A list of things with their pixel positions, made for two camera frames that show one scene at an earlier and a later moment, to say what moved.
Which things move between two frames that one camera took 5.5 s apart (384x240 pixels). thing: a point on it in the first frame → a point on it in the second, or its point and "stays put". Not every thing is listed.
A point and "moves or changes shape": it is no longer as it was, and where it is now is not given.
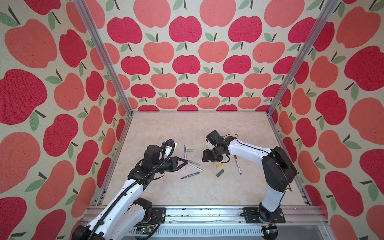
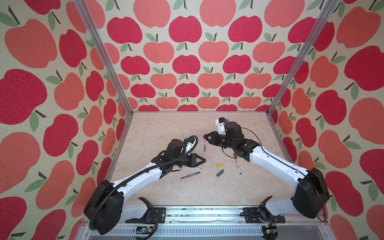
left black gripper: (173, 163) → (192, 162)
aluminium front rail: (228, 223) stays put
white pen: (240, 171) stays put
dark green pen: (196, 173) stays put
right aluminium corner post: (323, 19) stays put
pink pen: (185, 153) moves or changes shape
